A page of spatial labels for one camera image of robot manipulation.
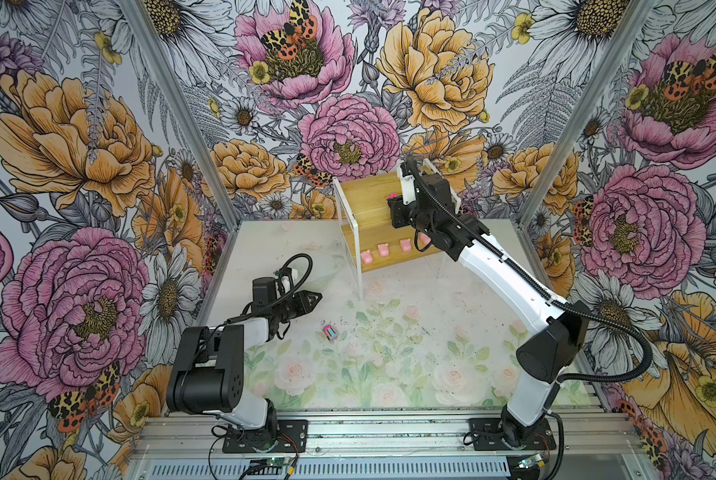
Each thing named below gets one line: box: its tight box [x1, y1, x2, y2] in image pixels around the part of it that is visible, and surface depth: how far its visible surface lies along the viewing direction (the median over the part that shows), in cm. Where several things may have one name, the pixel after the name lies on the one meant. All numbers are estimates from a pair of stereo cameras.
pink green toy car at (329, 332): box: [322, 324, 338, 341], surface depth 91 cm
